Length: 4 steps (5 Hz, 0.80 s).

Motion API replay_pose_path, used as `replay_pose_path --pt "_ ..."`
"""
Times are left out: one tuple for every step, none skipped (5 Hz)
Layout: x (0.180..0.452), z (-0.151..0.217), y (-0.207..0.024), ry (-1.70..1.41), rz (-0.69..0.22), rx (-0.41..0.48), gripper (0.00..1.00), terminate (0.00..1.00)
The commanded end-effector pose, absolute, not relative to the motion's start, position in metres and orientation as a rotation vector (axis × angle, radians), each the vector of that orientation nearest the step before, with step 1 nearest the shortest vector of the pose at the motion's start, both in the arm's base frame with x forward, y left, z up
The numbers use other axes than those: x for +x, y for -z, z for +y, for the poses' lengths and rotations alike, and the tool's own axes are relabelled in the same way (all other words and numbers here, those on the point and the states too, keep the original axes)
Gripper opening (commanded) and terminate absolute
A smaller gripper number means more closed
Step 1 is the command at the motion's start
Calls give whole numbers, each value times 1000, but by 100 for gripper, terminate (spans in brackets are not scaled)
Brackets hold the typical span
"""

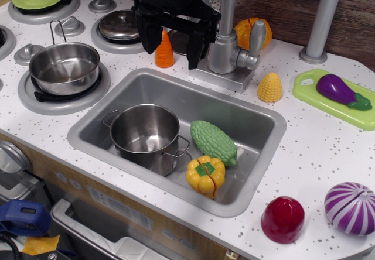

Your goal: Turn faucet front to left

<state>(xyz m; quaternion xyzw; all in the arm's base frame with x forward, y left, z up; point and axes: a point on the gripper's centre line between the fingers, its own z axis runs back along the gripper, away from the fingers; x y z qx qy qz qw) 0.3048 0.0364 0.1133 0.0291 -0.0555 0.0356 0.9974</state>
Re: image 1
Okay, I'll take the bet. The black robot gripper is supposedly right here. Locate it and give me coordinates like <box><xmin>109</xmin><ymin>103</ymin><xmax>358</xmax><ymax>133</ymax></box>
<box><xmin>133</xmin><ymin>0</ymin><xmax>221</xmax><ymax>70</ymax></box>

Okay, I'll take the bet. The silver toy faucet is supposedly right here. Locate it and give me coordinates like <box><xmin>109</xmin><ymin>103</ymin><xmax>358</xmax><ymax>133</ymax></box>
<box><xmin>189</xmin><ymin>0</ymin><xmax>266</xmax><ymax>93</ymax></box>

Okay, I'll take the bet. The flat steel lid on counter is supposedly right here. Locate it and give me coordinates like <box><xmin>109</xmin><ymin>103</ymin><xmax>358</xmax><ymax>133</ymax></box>
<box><xmin>168</xmin><ymin>29</ymin><xmax>189</xmax><ymax>56</ymax></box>

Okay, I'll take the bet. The orange toy carrot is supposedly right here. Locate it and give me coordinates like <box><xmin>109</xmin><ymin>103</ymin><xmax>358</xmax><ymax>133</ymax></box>
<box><xmin>155</xmin><ymin>30</ymin><xmax>175</xmax><ymax>68</ymax></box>

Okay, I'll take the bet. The middle grey stove burner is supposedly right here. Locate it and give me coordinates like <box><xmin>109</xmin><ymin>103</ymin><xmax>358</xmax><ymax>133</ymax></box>
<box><xmin>91</xmin><ymin>14</ymin><xmax>144</xmax><ymax>54</ymax></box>

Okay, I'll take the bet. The grey stove burner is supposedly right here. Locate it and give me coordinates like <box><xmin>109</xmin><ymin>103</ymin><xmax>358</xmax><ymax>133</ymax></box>
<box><xmin>91</xmin><ymin>14</ymin><xmax>144</xmax><ymax>54</ymax></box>
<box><xmin>18</xmin><ymin>63</ymin><xmax>111</xmax><ymax>116</ymax></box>
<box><xmin>8</xmin><ymin>0</ymin><xmax>80</xmax><ymax>25</ymax></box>

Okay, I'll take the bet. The steel pot lid on burner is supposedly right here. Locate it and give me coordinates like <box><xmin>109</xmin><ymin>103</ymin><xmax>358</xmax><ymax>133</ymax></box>
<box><xmin>98</xmin><ymin>10</ymin><xmax>139</xmax><ymax>42</ymax></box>

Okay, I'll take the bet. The orange toy pumpkin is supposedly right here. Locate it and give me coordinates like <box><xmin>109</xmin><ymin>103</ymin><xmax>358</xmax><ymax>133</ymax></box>
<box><xmin>234</xmin><ymin>17</ymin><xmax>272</xmax><ymax>50</ymax></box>

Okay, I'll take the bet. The grey stove knob back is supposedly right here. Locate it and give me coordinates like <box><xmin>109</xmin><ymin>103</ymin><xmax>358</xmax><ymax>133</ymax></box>
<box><xmin>88</xmin><ymin>0</ymin><xmax>117</xmax><ymax>13</ymax></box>

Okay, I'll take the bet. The grey stove knob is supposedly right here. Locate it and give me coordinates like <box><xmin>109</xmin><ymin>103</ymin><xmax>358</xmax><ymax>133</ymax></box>
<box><xmin>88</xmin><ymin>0</ymin><xmax>117</xmax><ymax>13</ymax></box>
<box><xmin>54</xmin><ymin>16</ymin><xmax>85</xmax><ymax>37</ymax></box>
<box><xmin>14</xmin><ymin>43</ymin><xmax>44</xmax><ymax>66</ymax></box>

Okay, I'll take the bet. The grey stove knob middle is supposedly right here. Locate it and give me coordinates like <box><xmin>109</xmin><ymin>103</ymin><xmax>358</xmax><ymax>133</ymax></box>
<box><xmin>54</xmin><ymin>16</ymin><xmax>85</xmax><ymax>37</ymax></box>

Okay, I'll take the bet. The back grey stove burner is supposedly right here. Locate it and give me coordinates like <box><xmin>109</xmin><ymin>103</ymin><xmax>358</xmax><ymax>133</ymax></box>
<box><xmin>8</xmin><ymin>0</ymin><xmax>80</xmax><ymax>25</ymax></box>

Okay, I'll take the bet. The yellow toy corn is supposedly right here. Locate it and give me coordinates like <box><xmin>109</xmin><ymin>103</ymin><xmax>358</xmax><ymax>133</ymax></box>
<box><xmin>257</xmin><ymin>72</ymin><xmax>282</xmax><ymax>102</ymax></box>

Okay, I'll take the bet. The green toy bitter gourd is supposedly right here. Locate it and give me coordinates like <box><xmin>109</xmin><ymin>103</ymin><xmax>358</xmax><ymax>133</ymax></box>
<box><xmin>190</xmin><ymin>120</ymin><xmax>237</xmax><ymax>166</ymax></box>

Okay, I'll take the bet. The grey toy sink basin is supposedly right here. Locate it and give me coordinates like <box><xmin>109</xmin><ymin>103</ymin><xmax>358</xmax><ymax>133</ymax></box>
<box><xmin>67</xmin><ymin>68</ymin><xmax>287</xmax><ymax>217</ymax></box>

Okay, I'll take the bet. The green plastic cutting board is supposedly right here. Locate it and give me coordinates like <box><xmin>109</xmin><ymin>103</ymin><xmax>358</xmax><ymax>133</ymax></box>
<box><xmin>292</xmin><ymin>69</ymin><xmax>374</xmax><ymax>131</ymax></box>

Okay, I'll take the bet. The grey support pole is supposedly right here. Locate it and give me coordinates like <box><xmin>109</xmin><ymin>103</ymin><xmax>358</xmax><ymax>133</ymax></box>
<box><xmin>299</xmin><ymin>0</ymin><xmax>339</xmax><ymax>64</ymax></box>

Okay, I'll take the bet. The yellow toy bell pepper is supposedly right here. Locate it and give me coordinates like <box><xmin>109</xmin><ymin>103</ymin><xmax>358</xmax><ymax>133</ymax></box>
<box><xmin>186</xmin><ymin>155</ymin><xmax>226</xmax><ymax>200</ymax></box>

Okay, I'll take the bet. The grey stove knob front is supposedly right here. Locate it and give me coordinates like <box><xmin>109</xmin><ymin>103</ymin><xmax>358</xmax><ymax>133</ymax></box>
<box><xmin>14</xmin><ymin>43</ymin><xmax>44</xmax><ymax>66</ymax></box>

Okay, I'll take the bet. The front grey stove burner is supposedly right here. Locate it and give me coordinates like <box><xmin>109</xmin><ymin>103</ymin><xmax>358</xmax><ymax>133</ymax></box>
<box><xmin>18</xmin><ymin>63</ymin><xmax>111</xmax><ymax>116</ymax></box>

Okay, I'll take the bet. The left edge grey burner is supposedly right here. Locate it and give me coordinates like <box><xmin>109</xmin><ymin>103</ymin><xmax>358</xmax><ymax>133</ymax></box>
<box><xmin>0</xmin><ymin>25</ymin><xmax>16</xmax><ymax>60</ymax></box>

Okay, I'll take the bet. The purple toy eggplant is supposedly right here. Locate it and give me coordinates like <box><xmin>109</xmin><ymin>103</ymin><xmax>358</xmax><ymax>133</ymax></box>
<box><xmin>316</xmin><ymin>74</ymin><xmax>373</xmax><ymax>111</ymax></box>

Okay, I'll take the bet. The grey round side knob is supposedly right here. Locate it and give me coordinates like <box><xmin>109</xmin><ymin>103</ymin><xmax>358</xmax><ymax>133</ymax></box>
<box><xmin>1</xmin><ymin>140</ymin><xmax>32</xmax><ymax>174</ymax></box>

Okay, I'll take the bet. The red toy apple half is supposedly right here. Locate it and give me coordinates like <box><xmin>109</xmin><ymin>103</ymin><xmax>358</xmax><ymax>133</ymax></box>
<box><xmin>261</xmin><ymin>196</ymin><xmax>305</xmax><ymax>244</ymax></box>

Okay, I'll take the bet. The blue clamp tool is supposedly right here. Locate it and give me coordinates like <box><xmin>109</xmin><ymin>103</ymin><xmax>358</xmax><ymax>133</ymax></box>
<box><xmin>1</xmin><ymin>199</ymin><xmax>52</xmax><ymax>237</ymax></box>

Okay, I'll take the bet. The purple striped toy onion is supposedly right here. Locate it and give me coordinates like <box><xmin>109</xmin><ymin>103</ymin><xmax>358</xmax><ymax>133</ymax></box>
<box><xmin>324</xmin><ymin>182</ymin><xmax>374</xmax><ymax>236</ymax></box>

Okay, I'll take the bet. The yellow cloth piece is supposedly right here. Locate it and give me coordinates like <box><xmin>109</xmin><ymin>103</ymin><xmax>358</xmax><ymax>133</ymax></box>
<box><xmin>22</xmin><ymin>235</ymin><xmax>60</xmax><ymax>256</ymax></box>

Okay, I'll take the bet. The steel pot with handles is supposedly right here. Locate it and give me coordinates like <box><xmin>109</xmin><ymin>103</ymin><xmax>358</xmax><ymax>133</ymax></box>
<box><xmin>103</xmin><ymin>104</ymin><xmax>190</xmax><ymax>176</ymax></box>

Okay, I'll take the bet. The steel pan with handle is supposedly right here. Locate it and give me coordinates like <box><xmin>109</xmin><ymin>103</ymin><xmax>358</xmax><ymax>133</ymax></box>
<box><xmin>28</xmin><ymin>19</ymin><xmax>101</xmax><ymax>96</ymax></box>

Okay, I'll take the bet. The grey oven door handle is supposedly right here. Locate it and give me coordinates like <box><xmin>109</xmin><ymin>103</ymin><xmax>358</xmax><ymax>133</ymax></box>
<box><xmin>51</xmin><ymin>199</ymin><xmax>175</xmax><ymax>259</ymax></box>

